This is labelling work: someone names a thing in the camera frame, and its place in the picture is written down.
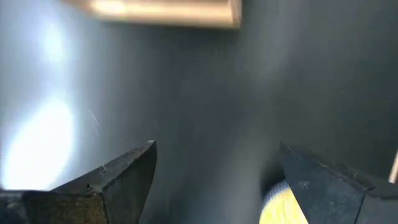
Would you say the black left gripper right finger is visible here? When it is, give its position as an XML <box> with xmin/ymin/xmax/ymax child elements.
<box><xmin>279</xmin><ymin>140</ymin><xmax>398</xmax><ymax>224</ymax></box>

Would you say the slatted wooden shelf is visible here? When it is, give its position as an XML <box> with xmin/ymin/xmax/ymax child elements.
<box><xmin>62</xmin><ymin>0</ymin><xmax>243</xmax><ymax>29</ymax></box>

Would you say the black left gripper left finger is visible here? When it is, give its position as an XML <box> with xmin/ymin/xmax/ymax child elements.
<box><xmin>23</xmin><ymin>139</ymin><xmax>158</xmax><ymax>224</ymax></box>

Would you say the yellow patterned bowl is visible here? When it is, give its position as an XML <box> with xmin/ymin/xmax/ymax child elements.
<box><xmin>259</xmin><ymin>179</ymin><xmax>309</xmax><ymax>224</ymax></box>

